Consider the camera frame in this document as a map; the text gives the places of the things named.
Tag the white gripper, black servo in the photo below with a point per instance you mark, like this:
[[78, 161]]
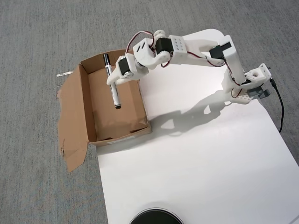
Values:
[[123, 67]]

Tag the black and white marker pen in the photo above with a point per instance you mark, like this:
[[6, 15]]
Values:
[[115, 95]]

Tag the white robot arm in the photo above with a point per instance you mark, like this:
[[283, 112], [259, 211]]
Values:
[[201, 46]]

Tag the open brown cardboard box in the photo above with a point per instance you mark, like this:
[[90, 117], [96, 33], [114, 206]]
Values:
[[121, 116]]

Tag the white tape strip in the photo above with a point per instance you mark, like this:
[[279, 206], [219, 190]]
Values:
[[64, 74]]

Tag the grey table clamp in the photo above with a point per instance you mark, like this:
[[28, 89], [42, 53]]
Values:
[[257, 93]]

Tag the black round disc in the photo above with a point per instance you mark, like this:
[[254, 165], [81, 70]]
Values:
[[155, 218]]

